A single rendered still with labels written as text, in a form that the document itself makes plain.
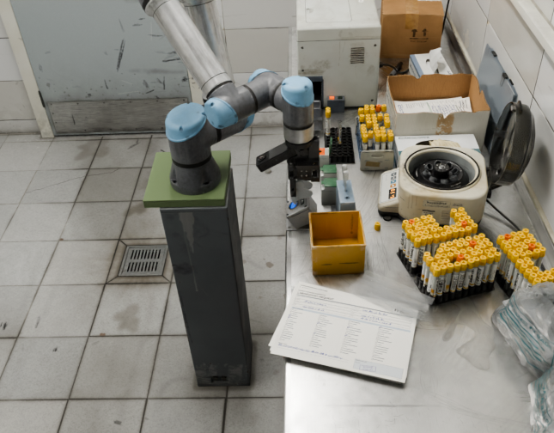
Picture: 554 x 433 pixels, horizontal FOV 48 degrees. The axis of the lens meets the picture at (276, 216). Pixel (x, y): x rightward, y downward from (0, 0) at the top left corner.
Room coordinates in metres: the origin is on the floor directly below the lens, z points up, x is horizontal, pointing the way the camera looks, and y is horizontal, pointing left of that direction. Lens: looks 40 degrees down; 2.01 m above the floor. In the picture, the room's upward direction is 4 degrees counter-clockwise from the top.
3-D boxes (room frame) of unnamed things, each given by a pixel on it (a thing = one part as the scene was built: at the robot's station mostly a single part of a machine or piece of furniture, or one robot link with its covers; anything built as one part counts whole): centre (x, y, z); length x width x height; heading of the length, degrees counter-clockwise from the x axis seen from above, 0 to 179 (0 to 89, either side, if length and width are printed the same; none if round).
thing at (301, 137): (1.33, -0.07, 1.18); 0.08 x 0.08 x 0.05
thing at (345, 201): (1.33, -0.19, 0.92); 0.10 x 0.07 x 0.10; 179
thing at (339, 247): (1.18, -0.15, 0.92); 0.13 x 0.13 x 0.10; 88
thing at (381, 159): (1.65, -0.32, 0.91); 0.20 x 0.10 x 0.07; 177
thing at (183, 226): (1.52, 0.23, 0.44); 0.20 x 0.20 x 0.87; 87
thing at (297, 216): (1.33, -0.09, 0.92); 0.13 x 0.07 x 0.08; 87
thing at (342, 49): (2.05, -0.25, 1.03); 0.31 x 0.27 x 0.30; 177
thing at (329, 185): (1.42, -0.16, 0.91); 0.05 x 0.04 x 0.07; 87
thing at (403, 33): (2.43, -0.59, 0.97); 0.31 x 0.23 x 0.18; 170
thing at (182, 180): (1.52, 0.23, 0.95); 0.15 x 0.15 x 0.10
